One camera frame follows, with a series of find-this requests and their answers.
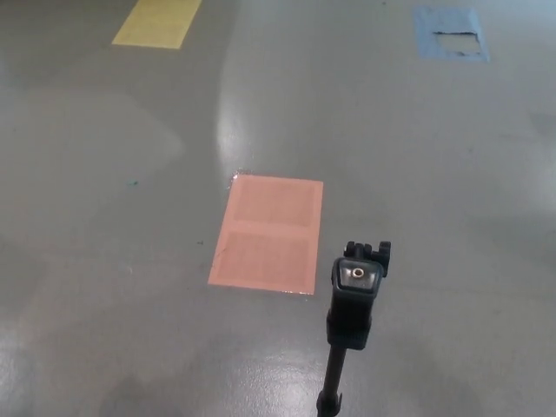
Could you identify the black phone stand tripod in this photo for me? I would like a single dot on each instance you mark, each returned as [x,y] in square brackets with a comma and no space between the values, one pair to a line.
[351,304]

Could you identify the orange floor marking rectangle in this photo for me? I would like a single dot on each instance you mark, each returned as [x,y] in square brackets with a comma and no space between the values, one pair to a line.
[265,234]

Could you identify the yellow floor marking rectangle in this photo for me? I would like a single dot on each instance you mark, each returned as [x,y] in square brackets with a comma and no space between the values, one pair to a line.
[154,21]

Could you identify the torn blue floor marking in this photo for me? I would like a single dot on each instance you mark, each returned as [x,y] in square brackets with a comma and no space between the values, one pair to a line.
[447,19]

